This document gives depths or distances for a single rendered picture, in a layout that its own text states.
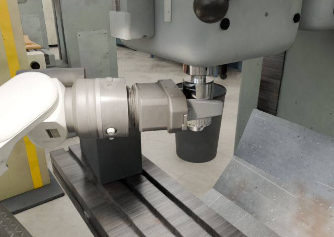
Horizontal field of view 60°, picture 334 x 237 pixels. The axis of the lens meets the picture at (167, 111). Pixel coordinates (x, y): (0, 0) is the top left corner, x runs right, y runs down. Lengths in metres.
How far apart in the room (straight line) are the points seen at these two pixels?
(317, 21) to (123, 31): 0.25
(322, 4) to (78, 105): 0.34
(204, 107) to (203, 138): 2.06
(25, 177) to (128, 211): 1.74
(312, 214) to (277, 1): 0.51
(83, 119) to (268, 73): 0.55
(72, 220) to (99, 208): 1.41
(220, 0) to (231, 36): 0.08
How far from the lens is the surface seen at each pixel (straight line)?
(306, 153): 0.78
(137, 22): 0.34
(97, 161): 0.77
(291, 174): 0.79
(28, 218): 2.26
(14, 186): 2.41
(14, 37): 2.07
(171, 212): 0.70
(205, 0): 0.25
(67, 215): 2.19
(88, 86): 0.40
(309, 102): 0.77
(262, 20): 0.36
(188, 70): 0.42
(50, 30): 8.78
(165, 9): 0.34
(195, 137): 2.47
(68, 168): 0.89
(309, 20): 0.44
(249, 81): 0.86
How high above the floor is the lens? 1.39
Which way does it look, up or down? 22 degrees down
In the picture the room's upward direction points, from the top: straight up
